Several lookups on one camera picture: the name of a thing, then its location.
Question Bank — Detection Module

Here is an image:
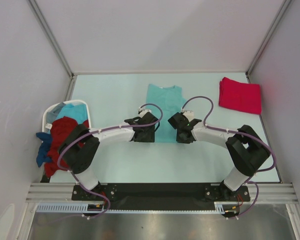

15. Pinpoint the teal t-shirt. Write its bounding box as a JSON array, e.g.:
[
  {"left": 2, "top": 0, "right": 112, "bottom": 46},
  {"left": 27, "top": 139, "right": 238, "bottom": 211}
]
[{"left": 145, "top": 84, "right": 186, "bottom": 143}]

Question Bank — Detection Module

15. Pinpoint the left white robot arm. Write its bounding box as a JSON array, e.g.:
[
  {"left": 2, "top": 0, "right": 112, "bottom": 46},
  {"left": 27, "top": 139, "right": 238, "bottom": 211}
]
[{"left": 57, "top": 110, "right": 161, "bottom": 200}]

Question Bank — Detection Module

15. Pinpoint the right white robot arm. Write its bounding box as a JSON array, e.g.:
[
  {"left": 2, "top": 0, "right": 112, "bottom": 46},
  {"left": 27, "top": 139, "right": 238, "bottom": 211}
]
[{"left": 168, "top": 112, "right": 271, "bottom": 201}]

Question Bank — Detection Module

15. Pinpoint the folded red t-shirt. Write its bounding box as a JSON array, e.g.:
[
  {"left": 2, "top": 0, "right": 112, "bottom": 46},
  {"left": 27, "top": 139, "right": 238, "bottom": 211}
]
[{"left": 218, "top": 77, "right": 262, "bottom": 115}]

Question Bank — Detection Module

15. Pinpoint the light blue t-shirt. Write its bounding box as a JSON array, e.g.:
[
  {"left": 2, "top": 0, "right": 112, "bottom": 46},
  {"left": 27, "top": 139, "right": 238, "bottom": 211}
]
[{"left": 56, "top": 103, "right": 88, "bottom": 124}]

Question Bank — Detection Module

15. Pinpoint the dark red t-shirt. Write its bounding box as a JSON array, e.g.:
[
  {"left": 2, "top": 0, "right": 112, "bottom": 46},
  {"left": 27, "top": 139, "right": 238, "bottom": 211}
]
[{"left": 44, "top": 116, "right": 78, "bottom": 178}]

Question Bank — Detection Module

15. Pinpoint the white laundry basket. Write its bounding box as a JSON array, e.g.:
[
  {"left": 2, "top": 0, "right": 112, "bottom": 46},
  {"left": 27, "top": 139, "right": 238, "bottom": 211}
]
[{"left": 42, "top": 100, "right": 91, "bottom": 134}]

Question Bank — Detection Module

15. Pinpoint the dark blue t-shirt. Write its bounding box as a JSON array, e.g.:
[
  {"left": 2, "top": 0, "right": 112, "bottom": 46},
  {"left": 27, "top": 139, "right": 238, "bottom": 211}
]
[{"left": 36, "top": 132, "right": 52, "bottom": 168}]

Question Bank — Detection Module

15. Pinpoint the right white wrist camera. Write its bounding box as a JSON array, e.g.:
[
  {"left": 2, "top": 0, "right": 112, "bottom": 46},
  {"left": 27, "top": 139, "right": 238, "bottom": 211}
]
[{"left": 181, "top": 110, "right": 195, "bottom": 122}]

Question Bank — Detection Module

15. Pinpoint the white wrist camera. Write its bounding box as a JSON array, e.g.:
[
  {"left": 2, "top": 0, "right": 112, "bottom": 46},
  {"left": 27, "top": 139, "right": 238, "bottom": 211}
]
[
  {"left": 138, "top": 107, "right": 152, "bottom": 118},
  {"left": 181, "top": 110, "right": 195, "bottom": 122}
]

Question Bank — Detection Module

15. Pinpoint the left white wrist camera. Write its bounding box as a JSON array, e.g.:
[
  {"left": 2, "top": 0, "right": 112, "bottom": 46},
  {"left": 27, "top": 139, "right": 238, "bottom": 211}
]
[{"left": 138, "top": 107, "right": 152, "bottom": 118}]

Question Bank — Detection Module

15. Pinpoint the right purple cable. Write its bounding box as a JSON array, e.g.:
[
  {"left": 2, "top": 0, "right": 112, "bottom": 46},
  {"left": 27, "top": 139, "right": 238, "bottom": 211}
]
[{"left": 181, "top": 96, "right": 277, "bottom": 173}]

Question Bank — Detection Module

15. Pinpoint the purple cable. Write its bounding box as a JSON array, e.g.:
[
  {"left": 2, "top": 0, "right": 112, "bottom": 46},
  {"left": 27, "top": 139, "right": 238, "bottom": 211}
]
[
  {"left": 181, "top": 96, "right": 277, "bottom": 173},
  {"left": 57, "top": 102, "right": 164, "bottom": 173}
]

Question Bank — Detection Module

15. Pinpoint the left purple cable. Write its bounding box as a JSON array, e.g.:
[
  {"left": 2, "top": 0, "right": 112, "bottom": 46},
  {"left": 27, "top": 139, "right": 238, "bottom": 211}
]
[{"left": 57, "top": 102, "right": 164, "bottom": 173}]

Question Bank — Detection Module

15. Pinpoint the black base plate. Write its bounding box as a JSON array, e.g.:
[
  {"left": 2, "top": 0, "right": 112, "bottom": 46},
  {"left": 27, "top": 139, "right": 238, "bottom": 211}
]
[{"left": 71, "top": 182, "right": 251, "bottom": 211}]

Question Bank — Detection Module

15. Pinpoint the aluminium frame rail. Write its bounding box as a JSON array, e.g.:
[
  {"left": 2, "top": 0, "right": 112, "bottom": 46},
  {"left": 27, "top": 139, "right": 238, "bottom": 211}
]
[{"left": 25, "top": 183, "right": 75, "bottom": 203}]

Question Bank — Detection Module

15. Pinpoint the light blue cable duct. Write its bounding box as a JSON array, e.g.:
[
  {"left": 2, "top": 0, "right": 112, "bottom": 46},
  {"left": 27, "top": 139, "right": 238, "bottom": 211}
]
[{"left": 36, "top": 203, "right": 104, "bottom": 213}]

